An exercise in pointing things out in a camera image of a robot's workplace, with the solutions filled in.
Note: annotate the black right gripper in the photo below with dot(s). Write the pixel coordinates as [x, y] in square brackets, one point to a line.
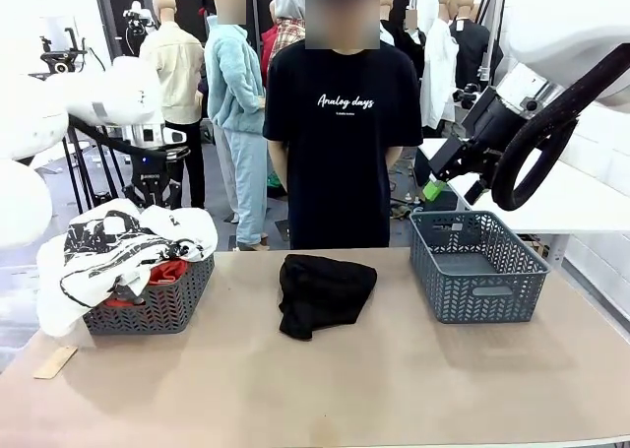
[480, 160]

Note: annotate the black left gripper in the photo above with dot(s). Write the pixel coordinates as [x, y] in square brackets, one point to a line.
[150, 170]

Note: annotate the white t-shirt with black print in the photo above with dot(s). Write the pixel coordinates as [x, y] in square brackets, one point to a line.
[98, 251]

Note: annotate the orange sweatshirt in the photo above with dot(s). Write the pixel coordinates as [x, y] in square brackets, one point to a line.
[167, 273]

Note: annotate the black garment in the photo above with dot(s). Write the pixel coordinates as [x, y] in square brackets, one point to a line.
[320, 295]

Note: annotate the brown cardboard hang tag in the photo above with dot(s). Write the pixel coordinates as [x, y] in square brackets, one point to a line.
[55, 363]

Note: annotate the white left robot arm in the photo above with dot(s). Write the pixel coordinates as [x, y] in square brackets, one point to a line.
[29, 118]

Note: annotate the person's right forearm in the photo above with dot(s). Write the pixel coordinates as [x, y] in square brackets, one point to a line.
[281, 174]

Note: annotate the person's left forearm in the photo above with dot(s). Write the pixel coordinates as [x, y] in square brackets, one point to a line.
[393, 156]

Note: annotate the black tripod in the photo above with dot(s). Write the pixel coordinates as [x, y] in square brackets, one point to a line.
[83, 182]

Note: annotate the mannequin in white shirt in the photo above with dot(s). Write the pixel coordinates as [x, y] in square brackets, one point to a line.
[438, 74]

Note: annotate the grey plastic woven basket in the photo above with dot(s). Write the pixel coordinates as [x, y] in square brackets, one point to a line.
[167, 310]
[492, 305]

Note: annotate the person in black t-shirt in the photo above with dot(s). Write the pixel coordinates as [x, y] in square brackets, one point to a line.
[339, 172]

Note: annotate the mannequin in black jacket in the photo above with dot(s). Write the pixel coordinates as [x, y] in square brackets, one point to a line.
[472, 54]

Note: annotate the mannequin in cream jacket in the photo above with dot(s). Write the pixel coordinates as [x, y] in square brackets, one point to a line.
[179, 64]

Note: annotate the figure in blue fleece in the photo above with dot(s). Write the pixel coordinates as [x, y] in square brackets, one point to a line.
[231, 83]

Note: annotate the mannequin in black suit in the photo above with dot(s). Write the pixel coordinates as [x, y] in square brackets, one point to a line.
[411, 49]

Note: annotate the black studio stand poles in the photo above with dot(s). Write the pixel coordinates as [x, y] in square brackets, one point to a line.
[492, 24]

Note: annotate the mannequin in blue shirt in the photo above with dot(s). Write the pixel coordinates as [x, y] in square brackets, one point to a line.
[385, 29]

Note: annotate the clear plastic storage box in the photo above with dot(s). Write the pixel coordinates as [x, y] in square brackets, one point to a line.
[15, 310]

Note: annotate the mannequin in red garment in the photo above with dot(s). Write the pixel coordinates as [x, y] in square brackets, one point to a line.
[268, 44]

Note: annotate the mannequin in grey hood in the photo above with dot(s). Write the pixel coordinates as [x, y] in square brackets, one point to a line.
[290, 10]

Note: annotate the black camera rig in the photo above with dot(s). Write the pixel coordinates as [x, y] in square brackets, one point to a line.
[61, 59]

